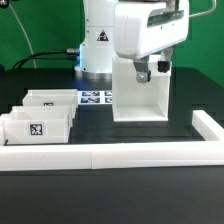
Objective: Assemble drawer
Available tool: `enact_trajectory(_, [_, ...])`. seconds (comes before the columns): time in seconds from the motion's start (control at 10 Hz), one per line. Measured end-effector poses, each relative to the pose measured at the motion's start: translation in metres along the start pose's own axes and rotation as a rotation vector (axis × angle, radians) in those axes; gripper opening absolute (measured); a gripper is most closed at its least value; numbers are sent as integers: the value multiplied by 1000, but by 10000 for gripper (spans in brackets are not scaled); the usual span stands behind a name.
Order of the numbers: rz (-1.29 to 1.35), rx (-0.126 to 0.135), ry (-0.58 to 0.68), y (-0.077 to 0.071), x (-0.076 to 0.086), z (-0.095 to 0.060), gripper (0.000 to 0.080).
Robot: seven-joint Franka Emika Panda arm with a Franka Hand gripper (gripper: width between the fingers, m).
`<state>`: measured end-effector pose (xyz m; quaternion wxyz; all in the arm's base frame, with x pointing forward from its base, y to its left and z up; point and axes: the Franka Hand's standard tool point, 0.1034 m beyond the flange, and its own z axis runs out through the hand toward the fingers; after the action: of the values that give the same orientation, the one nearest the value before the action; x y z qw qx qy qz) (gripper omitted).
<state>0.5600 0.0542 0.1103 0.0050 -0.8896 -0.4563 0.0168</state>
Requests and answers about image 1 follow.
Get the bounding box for white front fence rail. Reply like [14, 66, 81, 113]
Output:
[0, 141, 224, 171]

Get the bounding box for fiducial marker sheet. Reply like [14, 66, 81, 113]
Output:
[78, 90, 112, 105]

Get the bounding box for white fence rail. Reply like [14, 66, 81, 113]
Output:
[0, 114, 8, 146]
[192, 110, 224, 141]
[0, 141, 224, 171]

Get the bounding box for white front drawer box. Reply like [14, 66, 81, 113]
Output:
[0, 106, 72, 145]

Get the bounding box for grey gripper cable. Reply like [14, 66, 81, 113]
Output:
[188, 0, 218, 19]

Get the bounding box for white thin cable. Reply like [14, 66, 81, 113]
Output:
[7, 3, 38, 70]

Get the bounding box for white left fence rail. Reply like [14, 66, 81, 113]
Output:
[0, 114, 8, 146]

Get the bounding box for white drawer box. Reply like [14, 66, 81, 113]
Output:
[0, 106, 72, 145]
[22, 89, 78, 118]

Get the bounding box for black cables at base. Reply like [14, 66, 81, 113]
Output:
[11, 48, 81, 70]

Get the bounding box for white drawer cabinet frame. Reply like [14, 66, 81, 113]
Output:
[112, 55, 171, 122]

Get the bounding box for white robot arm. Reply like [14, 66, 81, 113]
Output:
[75, 0, 189, 83]

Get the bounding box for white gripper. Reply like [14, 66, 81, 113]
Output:
[113, 0, 189, 83]

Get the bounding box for white right fence rail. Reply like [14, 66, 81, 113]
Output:
[192, 110, 224, 141]

